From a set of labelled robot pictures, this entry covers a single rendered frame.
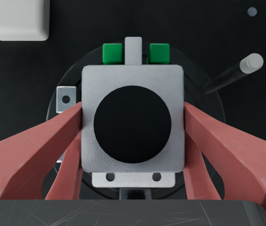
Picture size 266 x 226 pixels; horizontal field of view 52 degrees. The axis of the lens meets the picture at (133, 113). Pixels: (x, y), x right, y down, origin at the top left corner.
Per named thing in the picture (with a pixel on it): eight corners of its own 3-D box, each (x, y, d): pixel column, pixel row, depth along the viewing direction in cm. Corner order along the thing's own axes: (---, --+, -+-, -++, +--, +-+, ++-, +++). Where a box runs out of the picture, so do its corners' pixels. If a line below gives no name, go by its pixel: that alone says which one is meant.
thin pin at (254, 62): (212, 94, 21) (264, 69, 12) (201, 94, 21) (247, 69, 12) (212, 84, 21) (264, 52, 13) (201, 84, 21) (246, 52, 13)
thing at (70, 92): (80, 114, 21) (76, 113, 19) (61, 114, 21) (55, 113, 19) (80, 89, 21) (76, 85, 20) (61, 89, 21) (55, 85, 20)
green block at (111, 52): (125, 78, 21) (122, 62, 16) (109, 78, 21) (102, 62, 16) (125, 63, 21) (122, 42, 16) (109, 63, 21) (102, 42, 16)
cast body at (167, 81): (169, 178, 17) (192, 210, 10) (99, 178, 17) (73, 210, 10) (167, 46, 18) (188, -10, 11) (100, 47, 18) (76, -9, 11)
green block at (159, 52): (161, 78, 21) (169, 62, 16) (146, 78, 21) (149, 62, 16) (161, 63, 21) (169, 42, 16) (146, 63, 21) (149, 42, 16)
